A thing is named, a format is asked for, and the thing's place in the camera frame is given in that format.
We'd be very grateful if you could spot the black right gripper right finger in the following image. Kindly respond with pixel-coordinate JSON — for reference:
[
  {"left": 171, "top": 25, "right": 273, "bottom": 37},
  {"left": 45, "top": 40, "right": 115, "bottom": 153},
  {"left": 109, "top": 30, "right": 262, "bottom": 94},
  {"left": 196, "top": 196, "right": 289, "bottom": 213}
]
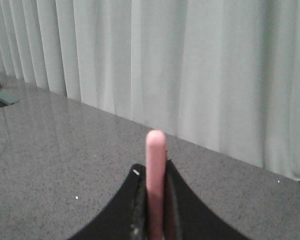
[{"left": 163, "top": 160, "right": 249, "bottom": 240}]

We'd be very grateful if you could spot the pink chopstick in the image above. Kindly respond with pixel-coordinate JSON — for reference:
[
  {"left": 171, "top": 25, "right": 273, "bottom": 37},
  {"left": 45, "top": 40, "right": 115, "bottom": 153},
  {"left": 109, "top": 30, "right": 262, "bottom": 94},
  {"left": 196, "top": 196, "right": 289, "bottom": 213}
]
[{"left": 145, "top": 129, "right": 166, "bottom": 240}]

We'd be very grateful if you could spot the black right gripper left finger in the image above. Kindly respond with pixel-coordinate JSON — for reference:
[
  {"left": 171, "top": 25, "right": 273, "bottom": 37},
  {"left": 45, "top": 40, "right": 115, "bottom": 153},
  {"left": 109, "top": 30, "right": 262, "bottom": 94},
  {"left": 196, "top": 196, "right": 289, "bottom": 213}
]
[{"left": 70, "top": 164, "right": 147, "bottom": 240}]

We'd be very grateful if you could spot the white pleated curtain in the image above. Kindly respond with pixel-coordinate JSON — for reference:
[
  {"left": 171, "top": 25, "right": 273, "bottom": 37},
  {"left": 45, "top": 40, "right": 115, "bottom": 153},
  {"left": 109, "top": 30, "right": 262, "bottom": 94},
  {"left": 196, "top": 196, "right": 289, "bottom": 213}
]
[{"left": 0, "top": 0, "right": 300, "bottom": 182}]

